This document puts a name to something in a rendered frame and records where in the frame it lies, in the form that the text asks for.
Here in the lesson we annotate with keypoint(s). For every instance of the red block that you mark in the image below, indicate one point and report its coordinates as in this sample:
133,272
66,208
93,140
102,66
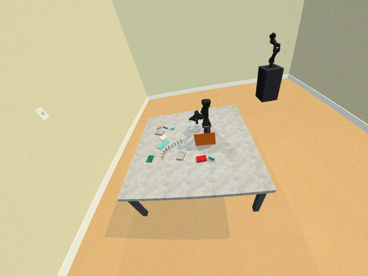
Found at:
201,158

